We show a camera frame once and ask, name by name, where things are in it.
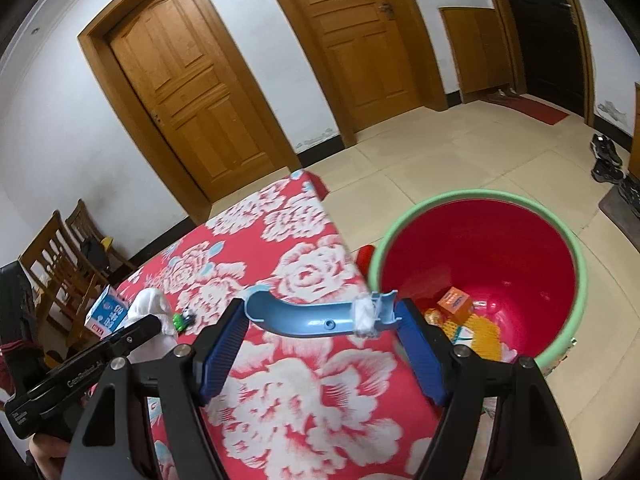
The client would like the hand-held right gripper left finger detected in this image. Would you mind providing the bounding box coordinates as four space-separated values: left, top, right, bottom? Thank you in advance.
62 297 249 480

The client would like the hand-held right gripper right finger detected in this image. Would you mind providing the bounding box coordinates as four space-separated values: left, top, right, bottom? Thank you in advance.
395 299 583 480

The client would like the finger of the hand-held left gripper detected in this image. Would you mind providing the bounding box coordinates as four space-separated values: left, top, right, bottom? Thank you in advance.
107 314 162 357

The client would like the orange carton box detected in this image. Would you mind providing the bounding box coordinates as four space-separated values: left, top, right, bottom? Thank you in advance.
437 286 475 322

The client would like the yellow ribbed foam net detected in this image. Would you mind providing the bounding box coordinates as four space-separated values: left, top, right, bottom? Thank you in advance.
442 314 503 361

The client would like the light blue plastic handle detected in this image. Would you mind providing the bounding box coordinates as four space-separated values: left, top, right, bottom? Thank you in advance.
241 284 401 339

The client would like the red bin with green rim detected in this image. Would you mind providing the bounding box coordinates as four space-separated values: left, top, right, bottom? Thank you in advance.
369 189 588 376

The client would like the person's left hand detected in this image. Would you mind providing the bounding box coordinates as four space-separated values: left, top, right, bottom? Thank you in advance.
29 432 72 480

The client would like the blue and white milk carton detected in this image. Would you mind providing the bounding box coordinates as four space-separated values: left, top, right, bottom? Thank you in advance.
84 285 129 336

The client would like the black bag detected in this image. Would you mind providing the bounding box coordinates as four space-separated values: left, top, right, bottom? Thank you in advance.
80 237 109 272

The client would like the red plastic object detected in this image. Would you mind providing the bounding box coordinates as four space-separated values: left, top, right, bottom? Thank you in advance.
356 245 376 277

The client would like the wooden chair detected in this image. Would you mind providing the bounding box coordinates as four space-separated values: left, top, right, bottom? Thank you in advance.
19 210 112 356
65 199 139 274

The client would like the red floral tablecloth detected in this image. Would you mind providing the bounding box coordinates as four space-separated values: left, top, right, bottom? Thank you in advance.
112 170 451 480

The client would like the grey floor mat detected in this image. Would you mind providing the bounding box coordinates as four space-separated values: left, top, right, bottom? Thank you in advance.
598 180 640 252

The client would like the black sneaker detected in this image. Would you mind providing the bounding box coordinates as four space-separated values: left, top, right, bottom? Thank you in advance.
591 160 626 184
590 134 624 167

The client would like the red doormat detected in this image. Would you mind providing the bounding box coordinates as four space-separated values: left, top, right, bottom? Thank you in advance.
505 97 571 126

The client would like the low wooden wall panel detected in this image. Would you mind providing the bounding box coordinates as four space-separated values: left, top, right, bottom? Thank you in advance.
439 6 517 97

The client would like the dark door with wooden frame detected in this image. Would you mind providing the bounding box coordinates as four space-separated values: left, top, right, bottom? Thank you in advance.
492 0 597 127

